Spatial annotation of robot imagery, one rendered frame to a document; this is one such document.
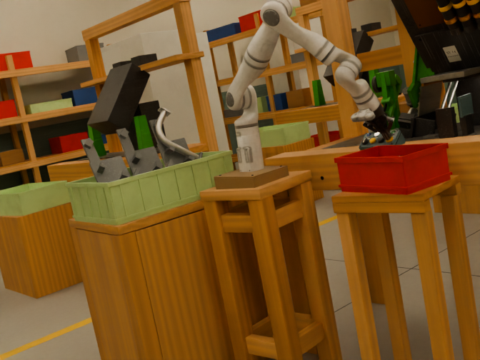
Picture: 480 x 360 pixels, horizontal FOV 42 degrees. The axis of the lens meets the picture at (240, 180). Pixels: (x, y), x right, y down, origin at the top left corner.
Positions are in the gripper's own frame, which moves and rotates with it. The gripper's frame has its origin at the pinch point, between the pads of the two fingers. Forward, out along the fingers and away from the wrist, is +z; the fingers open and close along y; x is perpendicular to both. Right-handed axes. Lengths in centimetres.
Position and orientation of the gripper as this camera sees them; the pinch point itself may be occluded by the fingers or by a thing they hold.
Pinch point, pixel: (386, 134)
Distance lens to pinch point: 234.6
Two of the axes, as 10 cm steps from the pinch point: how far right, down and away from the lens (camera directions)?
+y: -7.1, 0.4, 7.0
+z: 5.4, 6.6, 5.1
